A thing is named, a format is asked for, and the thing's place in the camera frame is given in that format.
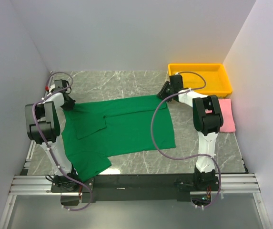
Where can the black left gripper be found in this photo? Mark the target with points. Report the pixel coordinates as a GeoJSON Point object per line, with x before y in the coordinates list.
{"type": "Point", "coordinates": [69, 104]}

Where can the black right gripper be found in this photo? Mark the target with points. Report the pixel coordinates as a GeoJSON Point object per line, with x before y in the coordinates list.
{"type": "Point", "coordinates": [165, 90]}

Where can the green t shirt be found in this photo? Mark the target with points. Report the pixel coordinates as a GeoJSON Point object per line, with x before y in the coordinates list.
{"type": "Point", "coordinates": [96, 131]}

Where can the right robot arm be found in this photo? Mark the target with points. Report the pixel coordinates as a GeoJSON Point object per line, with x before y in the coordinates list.
{"type": "Point", "coordinates": [207, 119]}

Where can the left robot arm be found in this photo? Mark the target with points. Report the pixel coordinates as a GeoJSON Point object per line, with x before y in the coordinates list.
{"type": "Point", "coordinates": [43, 126]}

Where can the yellow plastic tray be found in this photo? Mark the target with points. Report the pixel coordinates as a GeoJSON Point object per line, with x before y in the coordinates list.
{"type": "Point", "coordinates": [194, 75]}

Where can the folded pink t shirt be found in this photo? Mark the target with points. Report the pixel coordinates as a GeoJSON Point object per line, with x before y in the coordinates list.
{"type": "Point", "coordinates": [228, 121]}

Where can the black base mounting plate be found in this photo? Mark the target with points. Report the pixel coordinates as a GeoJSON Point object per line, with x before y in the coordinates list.
{"type": "Point", "coordinates": [177, 187]}

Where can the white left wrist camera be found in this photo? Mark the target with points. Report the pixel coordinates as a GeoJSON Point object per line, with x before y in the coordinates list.
{"type": "Point", "coordinates": [50, 89]}

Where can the left side aluminium rail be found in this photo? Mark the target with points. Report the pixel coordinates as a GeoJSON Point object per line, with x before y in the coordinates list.
{"type": "Point", "coordinates": [32, 143]}

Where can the aluminium extrusion rail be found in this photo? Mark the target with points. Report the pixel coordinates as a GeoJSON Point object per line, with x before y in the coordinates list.
{"type": "Point", "coordinates": [39, 185]}

